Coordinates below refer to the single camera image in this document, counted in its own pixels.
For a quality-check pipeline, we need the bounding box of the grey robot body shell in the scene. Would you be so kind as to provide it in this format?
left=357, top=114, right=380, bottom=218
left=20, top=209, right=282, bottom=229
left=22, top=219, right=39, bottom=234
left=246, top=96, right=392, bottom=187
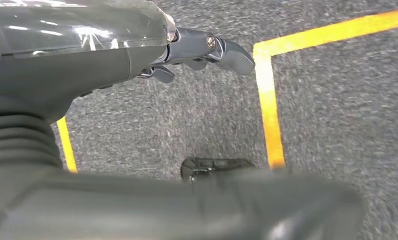
left=0, top=164, right=365, bottom=240

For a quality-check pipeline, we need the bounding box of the yellow floor tape square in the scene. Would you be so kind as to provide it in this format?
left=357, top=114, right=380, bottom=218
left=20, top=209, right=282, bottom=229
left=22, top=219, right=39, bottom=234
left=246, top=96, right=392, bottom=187
left=253, top=8, right=398, bottom=170

